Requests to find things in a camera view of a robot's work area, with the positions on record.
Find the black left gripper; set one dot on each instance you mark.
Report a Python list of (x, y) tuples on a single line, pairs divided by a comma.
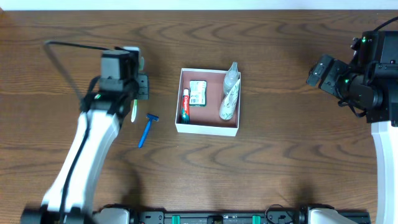
[(143, 86)]

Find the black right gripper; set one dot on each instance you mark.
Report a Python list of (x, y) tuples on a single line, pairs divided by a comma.
[(324, 74)]

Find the green white toothbrush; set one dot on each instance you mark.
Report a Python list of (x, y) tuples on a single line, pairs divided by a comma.
[(134, 107)]

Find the blue disposable razor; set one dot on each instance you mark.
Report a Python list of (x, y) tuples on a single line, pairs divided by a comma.
[(151, 118)]

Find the teal toothpaste tube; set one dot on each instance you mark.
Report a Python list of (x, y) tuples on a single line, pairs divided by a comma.
[(185, 114)]

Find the green white soap bar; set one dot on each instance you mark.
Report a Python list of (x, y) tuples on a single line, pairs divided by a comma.
[(198, 92)]

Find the white tube gold cap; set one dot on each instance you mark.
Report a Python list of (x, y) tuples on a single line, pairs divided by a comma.
[(228, 105)]

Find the blue liquid clear bottle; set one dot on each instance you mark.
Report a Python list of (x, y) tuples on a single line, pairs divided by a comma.
[(230, 78)]

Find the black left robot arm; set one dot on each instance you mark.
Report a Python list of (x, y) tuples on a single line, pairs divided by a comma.
[(103, 109)]

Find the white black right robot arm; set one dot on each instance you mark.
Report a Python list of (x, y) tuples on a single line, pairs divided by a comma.
[(383, 123)]

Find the white box pink interior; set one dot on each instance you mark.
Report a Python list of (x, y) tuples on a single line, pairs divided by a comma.
[(206, 119)]

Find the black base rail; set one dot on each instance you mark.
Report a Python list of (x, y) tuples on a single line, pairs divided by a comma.
[(273, 214)]

